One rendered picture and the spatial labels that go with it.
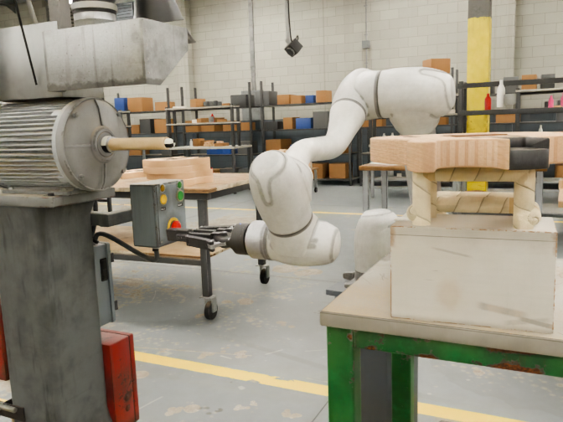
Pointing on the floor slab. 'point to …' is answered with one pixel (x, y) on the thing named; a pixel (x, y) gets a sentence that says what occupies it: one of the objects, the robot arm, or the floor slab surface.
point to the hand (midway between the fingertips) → (179, 234)
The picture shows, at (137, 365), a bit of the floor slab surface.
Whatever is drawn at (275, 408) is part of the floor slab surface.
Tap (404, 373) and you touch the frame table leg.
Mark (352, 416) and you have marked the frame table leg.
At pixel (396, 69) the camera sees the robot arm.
